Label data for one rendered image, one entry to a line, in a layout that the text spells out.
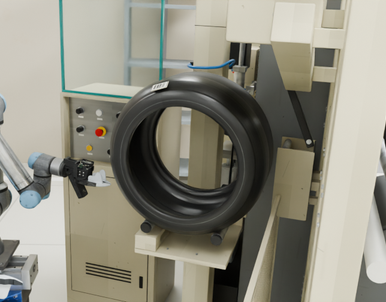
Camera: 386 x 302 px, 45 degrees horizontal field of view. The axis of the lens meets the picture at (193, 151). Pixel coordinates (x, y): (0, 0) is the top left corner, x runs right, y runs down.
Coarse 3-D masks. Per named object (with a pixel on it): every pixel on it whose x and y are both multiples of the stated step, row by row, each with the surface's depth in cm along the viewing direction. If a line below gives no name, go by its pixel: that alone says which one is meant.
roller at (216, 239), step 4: (224, 228) 179; (216, 232) 175; (220, 232) 175; (224, 232) 178; (212, 236) 174; (216, 236) 173; (220, 236) 173; (224, 236) 177; (212, 240) 174; (216, 240) 173; (220, 240) 173; (216, 244) 174
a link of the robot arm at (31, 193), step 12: (0, 132) 180; (0, 144) 177; (0, 156) 178; (12, 156) 180; (12, 168) 179; (24, 168) 183; (12, 180) 181; (24, 180) 182; (24, 192) 181; (36, 192) 183; (24, 204) 182; (36, 204) 182
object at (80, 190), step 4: (68, 176) 192; (72, 176) 192; (72, 180) 192; (72, 184) 193; (76, 184) 192; (80, 184) 194; (76, 188) 193; (80, 188) 194; (84, 188) 195; (76, 192) 193; (80, 192) 193; (84, 192) 194; (80, 196) 193; (84, 196) 194
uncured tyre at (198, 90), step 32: (160, 96) 161; (192, 96) 157; (224, 96) 158; (128, 128) 167; (224, 128) 157; (256, 128) 158; (128, 160) 173; (160, 160) 201; (256, 160) 159; (128, 192) 174; (160, 192) 198; (192, 192) 198; (224, 192) 194; (256, 192) 163; (160, 224) 174; (192, 224) 170; (224, 224) 169
